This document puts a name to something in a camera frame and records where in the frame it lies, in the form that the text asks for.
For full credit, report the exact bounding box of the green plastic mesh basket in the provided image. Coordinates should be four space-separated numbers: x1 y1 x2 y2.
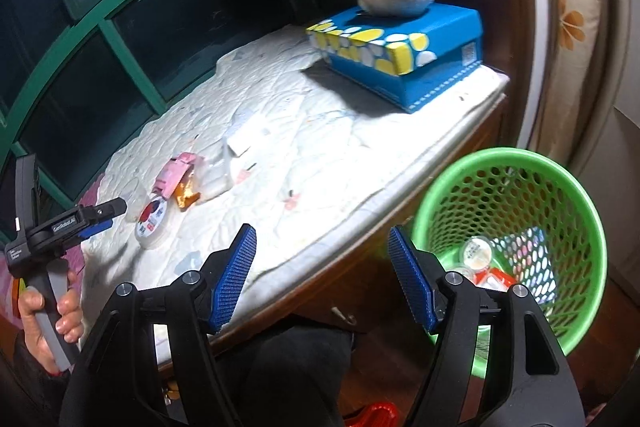
411 148 607 379

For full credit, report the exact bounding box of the person's left forearm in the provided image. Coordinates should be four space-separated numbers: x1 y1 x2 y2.
10 337 76 427

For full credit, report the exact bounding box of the pink paper packet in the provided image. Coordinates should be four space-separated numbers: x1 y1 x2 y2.
154 152 197 198

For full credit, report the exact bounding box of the red plastic object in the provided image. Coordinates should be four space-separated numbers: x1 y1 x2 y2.
345 401 398 427

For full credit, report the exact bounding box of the jelly cup peach lid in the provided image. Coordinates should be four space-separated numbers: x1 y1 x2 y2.
459 237 497 271

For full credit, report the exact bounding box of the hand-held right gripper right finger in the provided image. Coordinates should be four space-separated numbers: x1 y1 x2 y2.
389 226 586 427

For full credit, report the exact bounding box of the clear bag with crumpled paper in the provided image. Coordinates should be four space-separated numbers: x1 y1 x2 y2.
197 114 268 200

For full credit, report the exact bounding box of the clear plastic cup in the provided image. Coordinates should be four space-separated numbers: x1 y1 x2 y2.
119 177 150 214

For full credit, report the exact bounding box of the orange snack packet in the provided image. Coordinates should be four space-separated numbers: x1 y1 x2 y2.
472 268 517 294

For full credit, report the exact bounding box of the person's dark trouser leg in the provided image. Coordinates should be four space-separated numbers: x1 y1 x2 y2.
220 317 361 427

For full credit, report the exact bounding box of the orange peel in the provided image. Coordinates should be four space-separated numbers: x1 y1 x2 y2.
172 177 202 211

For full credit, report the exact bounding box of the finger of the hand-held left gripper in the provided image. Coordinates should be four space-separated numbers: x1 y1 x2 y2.
80 199 128 223
79 219 113 238

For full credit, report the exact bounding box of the person's left hand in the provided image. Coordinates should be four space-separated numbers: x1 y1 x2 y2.
17 269 83 375

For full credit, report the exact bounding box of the white quilted mat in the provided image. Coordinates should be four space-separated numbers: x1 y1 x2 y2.
80 24 511 368

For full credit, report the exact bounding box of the blue spotted tissue box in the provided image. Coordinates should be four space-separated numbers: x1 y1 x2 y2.
306 2 484 114

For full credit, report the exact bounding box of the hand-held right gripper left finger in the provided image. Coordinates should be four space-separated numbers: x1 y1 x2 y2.
60 223 257 427

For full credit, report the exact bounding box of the beige flowered cloth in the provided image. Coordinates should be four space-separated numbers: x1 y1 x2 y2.
525 0 621 188

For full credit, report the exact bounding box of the small jelly cup printed lid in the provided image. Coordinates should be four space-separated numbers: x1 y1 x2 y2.
134 197 171 250

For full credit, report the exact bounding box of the green window frame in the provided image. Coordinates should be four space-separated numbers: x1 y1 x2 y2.
0 0 351 248

